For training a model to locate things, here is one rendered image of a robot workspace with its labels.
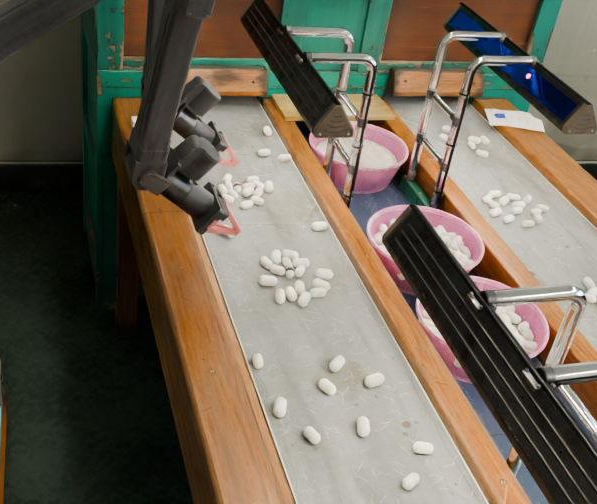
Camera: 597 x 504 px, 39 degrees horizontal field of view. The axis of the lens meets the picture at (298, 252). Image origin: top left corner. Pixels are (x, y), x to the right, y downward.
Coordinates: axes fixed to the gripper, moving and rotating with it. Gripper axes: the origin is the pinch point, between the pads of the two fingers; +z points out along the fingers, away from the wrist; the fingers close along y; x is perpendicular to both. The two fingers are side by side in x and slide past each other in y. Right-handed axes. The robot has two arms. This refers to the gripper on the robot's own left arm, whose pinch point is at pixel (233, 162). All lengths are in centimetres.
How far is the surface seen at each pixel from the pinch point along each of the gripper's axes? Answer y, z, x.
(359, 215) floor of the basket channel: -3.6, 34.2, -11.0
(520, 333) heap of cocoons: -57, 42, -25
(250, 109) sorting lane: 43.4, 17.4, -4.3
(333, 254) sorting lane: -28.1, 17.3, -5.3
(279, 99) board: 42.1, 20.8, -12.2
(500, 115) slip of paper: 32, 71, -55
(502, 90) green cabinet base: 47, 76, -62
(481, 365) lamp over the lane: -98, -12, -25
